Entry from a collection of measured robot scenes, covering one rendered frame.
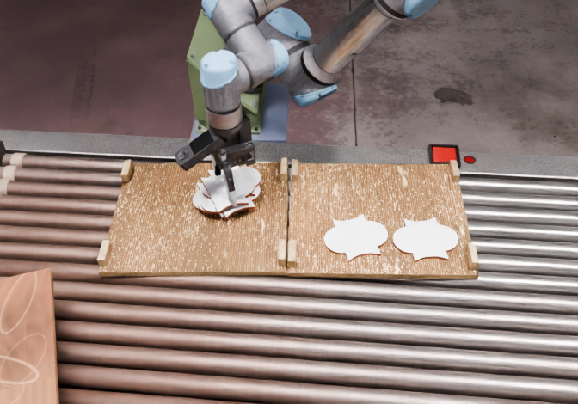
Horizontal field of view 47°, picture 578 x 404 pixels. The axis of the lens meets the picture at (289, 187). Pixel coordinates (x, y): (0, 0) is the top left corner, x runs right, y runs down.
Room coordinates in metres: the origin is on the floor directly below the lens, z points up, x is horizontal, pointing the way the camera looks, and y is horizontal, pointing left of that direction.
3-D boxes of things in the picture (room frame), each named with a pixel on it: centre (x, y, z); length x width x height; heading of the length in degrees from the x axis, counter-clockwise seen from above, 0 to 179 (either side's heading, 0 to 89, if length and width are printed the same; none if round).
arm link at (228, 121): (1.11, 0.13, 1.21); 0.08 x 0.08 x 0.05
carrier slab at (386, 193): (1.05, -0.20, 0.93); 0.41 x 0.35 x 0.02; 87
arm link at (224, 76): (1.11, 0.13, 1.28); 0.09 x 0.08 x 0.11; 128
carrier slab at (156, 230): (1.07, 0.21, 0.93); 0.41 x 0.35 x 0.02; 88
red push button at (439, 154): (1.26, -0.40, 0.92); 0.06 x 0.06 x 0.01; 83
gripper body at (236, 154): (1.11, 0.12, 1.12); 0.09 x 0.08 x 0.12; 112
